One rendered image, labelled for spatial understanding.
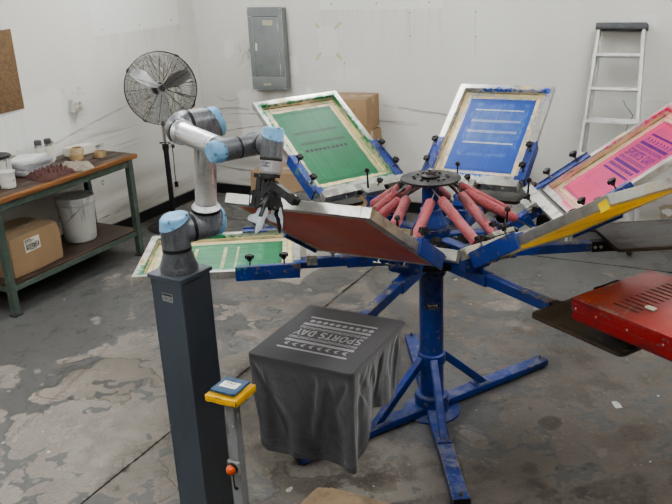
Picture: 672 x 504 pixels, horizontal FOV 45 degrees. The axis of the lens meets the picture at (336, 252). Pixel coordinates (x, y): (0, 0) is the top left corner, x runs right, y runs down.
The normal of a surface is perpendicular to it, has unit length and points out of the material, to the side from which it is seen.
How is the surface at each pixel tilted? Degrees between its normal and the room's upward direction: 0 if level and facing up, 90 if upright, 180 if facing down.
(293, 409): 92
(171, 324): 90
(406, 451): 0
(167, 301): 90
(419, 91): 90
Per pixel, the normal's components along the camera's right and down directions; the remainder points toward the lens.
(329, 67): -0.46, 0.33
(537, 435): -0.04, -0.94
